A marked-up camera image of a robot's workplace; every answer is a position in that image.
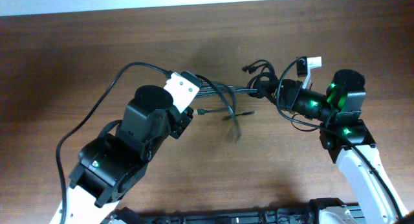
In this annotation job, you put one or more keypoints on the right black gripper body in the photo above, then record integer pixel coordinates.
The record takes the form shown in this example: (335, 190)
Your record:
(288, 101)

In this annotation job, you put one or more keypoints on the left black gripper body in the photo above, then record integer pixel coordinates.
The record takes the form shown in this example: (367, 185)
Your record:
(182, 120)

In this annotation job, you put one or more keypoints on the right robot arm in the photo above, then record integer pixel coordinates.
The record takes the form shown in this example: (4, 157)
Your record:
(343, 134)

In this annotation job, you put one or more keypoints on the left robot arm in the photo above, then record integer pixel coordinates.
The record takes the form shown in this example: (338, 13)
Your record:
(114, 162)

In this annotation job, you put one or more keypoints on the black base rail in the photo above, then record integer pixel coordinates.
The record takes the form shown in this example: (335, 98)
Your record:
(321, 210)

